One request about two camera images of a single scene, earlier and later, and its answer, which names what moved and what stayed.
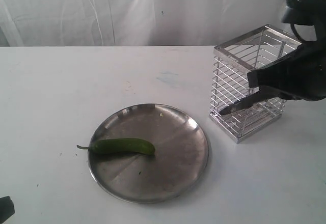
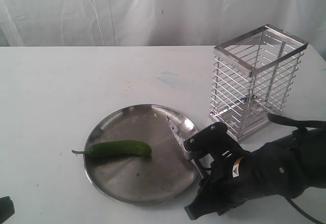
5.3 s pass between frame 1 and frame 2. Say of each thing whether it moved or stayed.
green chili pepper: moved
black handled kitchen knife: moved
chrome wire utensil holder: stayed
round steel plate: stayed
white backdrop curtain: stayed
